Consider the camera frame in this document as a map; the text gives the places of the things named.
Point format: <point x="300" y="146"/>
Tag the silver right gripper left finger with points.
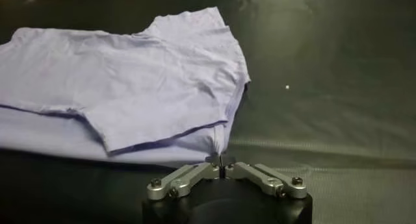
<point x="182" y="181"/>

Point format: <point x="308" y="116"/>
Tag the lavender printed t-shirt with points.
<point x="130" y="82"/>

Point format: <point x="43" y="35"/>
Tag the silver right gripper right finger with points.
<point x="260" y="178"/>

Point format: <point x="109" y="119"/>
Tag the black plastic table cover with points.
<point x="325" y="115"/>

